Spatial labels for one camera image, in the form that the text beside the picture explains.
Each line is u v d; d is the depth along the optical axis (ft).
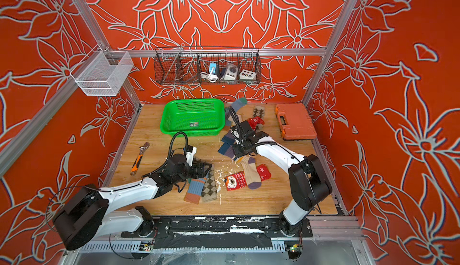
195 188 2.73
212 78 2.80
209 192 2.69
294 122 3.49
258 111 3.76
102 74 3.02
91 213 1.37
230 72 2.97
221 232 2.38
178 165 2.15
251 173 2.87
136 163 3.02
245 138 2.24
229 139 3.30
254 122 3.52
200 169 2.46
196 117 3.71
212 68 2.73
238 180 2.80
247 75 3.08
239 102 4.00
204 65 3.30
